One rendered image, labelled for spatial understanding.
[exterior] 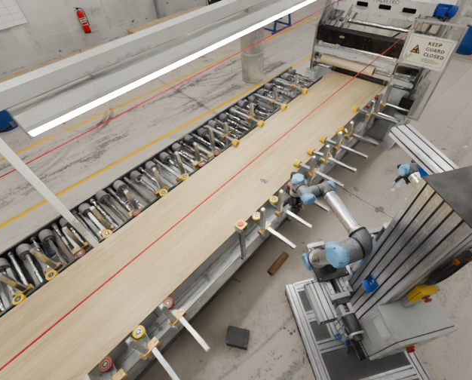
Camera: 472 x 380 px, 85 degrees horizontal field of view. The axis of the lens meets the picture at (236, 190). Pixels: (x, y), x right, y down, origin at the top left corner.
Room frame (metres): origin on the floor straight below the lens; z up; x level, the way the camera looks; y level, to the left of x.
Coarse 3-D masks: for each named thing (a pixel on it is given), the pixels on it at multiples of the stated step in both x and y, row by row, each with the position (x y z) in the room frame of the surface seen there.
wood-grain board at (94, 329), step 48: (336, 96) 3.14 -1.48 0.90; (240, 144) 2.34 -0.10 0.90; (288, 144) 2.25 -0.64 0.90; (192, 192) 1.68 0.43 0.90; (240, 192) 1.62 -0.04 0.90; (144, 240) 1.20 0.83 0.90; (192, 240) 1.15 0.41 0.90; (48, 288) 0.85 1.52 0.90; (96, 288) 0.81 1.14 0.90; (144, 288) 0.77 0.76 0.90; (0, 336) 0.54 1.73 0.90; (48, 336) 0.51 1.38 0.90; (96, 336) 0.48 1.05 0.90
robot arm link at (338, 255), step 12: (348, 240) 0.62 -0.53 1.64; (312, 252) 0.74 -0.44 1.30; (324, 252) 0.64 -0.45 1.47; (336, 252) 0.56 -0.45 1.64; (348, 252) 0.55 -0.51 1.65; (360, 252) 0.55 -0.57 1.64; (312, 264) 0.67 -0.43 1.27; (324, 264) 0.62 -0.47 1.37; (336, 264) 0.52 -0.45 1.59; (348, 264) 0.51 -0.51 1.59
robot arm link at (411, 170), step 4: (404, 164) 1.08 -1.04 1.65; (408, 164) 1.07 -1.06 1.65; (412, 164) 1.07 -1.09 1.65; (416, 164) 1.06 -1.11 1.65; (400, 168) 1.08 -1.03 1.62; (404, 168) 1.05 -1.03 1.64; (408, 168) 1.04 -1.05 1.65; (412, 168) 1.04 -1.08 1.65; (416, 168) 1.04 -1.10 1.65; (400, 172) 1.06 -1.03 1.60; (404, 172) 1.04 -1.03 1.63; (408, 172) 1.03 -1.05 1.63; (412, 172) 1.02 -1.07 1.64; (416, 172) 1.01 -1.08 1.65; (408, 176) 1.01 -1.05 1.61; (412, 176) 0.99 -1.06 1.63; (416, 176) 0.98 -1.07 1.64; (412, 180) 0.97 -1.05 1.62; (416, 180) 0.96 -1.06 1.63; (412, 184) 0.96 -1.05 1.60; (416, 184) 0.94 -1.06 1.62
